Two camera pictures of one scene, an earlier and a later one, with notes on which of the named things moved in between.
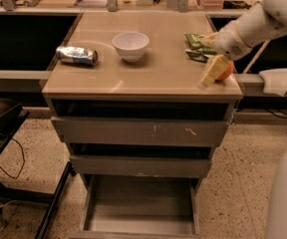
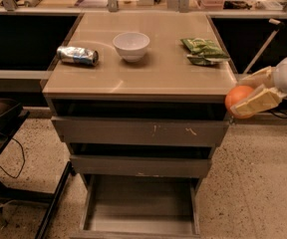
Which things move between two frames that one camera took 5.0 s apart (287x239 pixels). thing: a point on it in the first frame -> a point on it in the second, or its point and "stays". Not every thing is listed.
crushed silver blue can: x=77 y=55 stays
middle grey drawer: x=102 y=165 stays
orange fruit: x=228 y=72 -> x=236 y=96
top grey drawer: x=93 y=129 stays
